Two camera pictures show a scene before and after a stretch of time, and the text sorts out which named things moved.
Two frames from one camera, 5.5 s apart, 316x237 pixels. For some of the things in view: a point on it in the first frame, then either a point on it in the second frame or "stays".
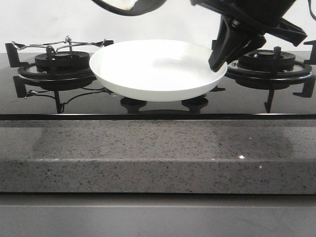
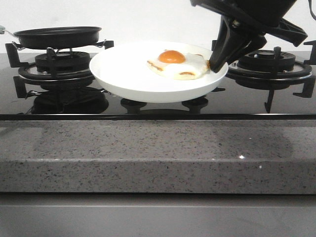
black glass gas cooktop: [64, 87] stays
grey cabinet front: [43, 215] stays
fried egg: [125, 4] → [180, 65]
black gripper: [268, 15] stays
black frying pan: [141, 7] → [62, 37]
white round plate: [154, 70] stays
